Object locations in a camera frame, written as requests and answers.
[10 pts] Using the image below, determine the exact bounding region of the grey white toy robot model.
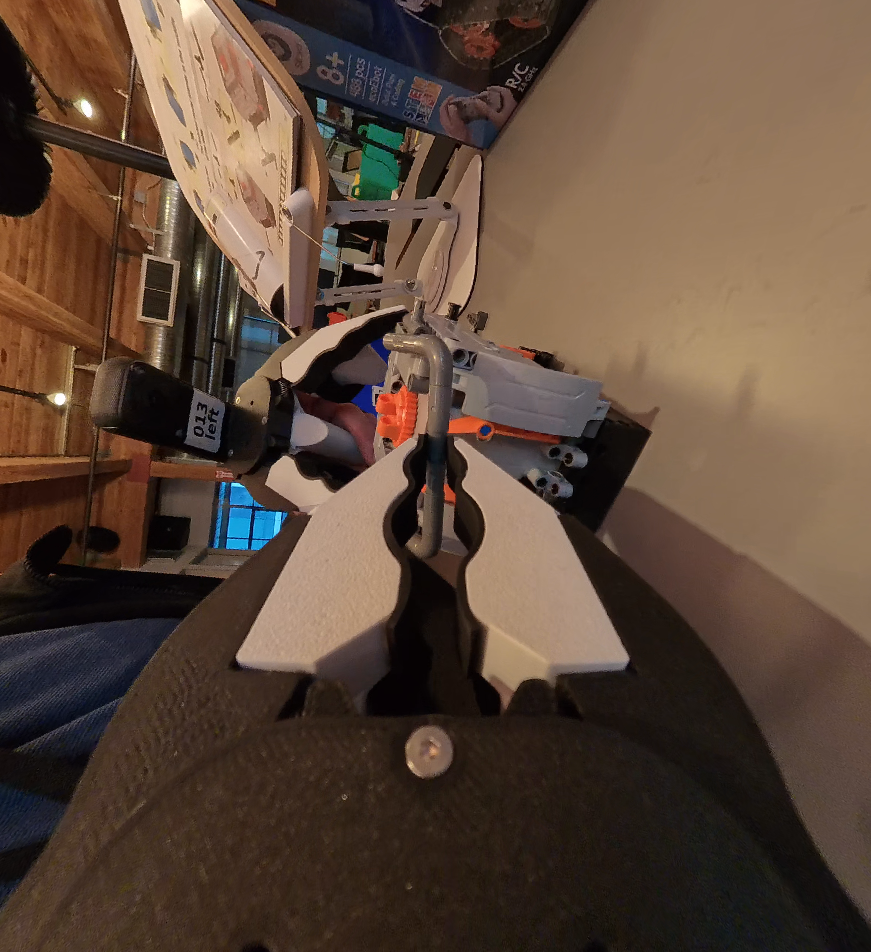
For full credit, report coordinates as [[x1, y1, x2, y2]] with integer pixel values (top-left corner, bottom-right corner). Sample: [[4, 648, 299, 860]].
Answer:
[[354, 298, 610, 514]]

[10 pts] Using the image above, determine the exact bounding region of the white stand base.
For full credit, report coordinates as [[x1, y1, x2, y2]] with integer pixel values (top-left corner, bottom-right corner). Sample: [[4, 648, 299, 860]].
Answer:
[[280, 142, 485, 336]]

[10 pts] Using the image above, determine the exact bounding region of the green bin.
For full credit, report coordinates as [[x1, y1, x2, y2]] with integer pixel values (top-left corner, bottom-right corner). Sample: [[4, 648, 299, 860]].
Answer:
[[361, 127, 406, 194]]

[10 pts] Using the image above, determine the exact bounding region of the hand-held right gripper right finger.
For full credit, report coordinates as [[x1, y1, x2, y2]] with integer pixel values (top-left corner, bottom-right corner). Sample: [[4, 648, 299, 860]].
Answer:
[[439, 435, 627, 718]]

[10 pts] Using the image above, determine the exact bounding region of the open instruction booklet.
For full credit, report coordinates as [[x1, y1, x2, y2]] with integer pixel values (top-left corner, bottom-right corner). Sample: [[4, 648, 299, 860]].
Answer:
[[116, 0, 317, 306]]

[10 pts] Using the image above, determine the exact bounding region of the window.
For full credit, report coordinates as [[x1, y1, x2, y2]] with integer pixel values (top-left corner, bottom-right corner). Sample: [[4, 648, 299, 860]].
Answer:
[[216, 479, 295, 551]]

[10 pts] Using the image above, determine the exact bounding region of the dark grey axle pin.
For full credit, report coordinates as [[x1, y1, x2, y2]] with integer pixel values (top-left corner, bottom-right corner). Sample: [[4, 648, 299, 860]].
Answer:
[[421, 384, 451, 522]]

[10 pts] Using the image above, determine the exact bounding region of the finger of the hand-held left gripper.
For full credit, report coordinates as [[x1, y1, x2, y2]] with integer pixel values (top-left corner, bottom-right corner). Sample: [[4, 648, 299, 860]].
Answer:
[[280, 310, 406, 400], [265, 414, 369, 514]]

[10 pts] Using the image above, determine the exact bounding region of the dark grey elbow connector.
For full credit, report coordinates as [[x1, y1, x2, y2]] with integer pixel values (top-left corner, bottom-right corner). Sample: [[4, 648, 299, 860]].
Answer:
[[406, 514, 448, 562]]

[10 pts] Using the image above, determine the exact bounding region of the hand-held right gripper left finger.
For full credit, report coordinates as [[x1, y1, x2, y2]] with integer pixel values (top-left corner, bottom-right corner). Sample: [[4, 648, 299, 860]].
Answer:
[[238, 435, 433, 718]]

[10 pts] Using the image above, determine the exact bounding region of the person's left hand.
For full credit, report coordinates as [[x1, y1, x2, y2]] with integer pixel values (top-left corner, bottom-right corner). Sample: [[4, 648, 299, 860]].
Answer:
[[324, 390, 389, 465]]

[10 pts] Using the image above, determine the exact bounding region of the blue robot kit box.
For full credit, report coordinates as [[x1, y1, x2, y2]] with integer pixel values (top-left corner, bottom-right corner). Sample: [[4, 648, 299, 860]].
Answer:
[[242, 0, 585, 150]]

